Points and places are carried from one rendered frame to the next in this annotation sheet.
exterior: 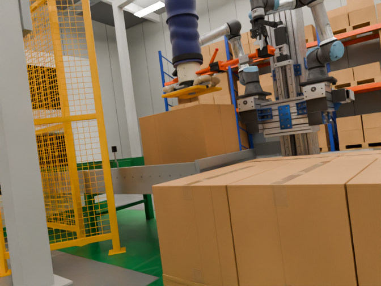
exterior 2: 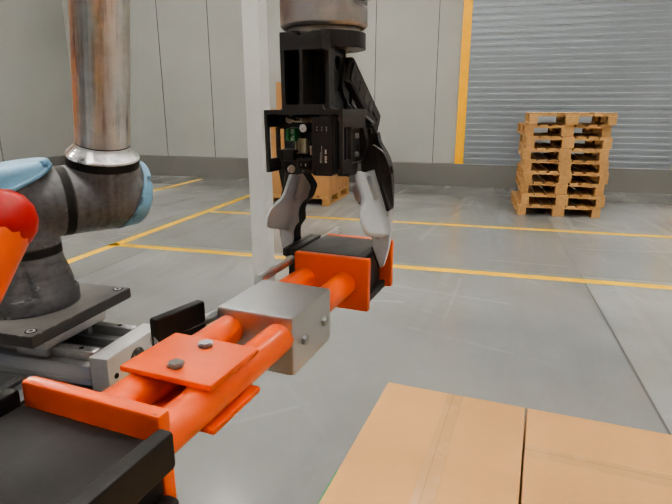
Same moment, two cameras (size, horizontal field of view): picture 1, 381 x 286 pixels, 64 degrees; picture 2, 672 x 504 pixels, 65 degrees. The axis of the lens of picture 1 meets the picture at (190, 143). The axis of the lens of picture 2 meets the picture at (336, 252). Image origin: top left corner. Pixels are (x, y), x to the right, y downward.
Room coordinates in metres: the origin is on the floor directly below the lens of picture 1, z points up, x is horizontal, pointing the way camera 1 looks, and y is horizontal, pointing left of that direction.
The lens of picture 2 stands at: (1.98, -0.04, 1.35)
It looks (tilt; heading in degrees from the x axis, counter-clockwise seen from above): 15 degrees down; 252
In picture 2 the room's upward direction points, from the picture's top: straight up
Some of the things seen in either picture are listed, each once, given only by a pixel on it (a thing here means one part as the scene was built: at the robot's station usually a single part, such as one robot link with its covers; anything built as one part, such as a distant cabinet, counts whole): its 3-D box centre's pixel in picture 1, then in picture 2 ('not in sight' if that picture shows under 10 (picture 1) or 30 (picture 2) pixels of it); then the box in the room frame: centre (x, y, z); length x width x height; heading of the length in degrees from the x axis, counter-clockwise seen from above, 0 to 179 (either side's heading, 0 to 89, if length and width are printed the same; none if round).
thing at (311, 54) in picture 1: (316, 58); (19, 202); (2.20, -0.98, 1.20); 0.13 x 0.12 x 0.14; 25
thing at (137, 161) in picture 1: (119, 162); not in sight; (3.21, 0.76, 0.60); 1.60 x 0.11 x 0.09; 51
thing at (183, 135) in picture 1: (189, 138); not in sight; (2.26, 0.01, 0.75); 0.60 x 0.40 x 0.40; 50
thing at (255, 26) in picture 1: (258, 28); (322, 107); (1.84, -0.50, 1.35); 0.09 x 0.08 x 0.12; 50
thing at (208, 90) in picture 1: (199, 91); not in sight; (2.28, -0.12, 1.09); 0.34 x 0.10 x 0.05; 50
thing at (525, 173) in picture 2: not in sight; (558, 161); (-3.23, -6.00, 0.65); 1.29 x 1.10 x 1.30; 56
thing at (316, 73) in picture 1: (317, 74); (25, 273); (2.21, -0.97, 1.09); 0.15 x 0.15 x 0.10
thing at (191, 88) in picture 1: (182, 89); not in sight; (2.14, 0.01, 1.09); 0.34 x 0.10 x 0.05; 50
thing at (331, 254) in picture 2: (265, 51); (346, 269); (1.82, -0.51, 1.19); 0.08 x 0.07 x 0.05; 50
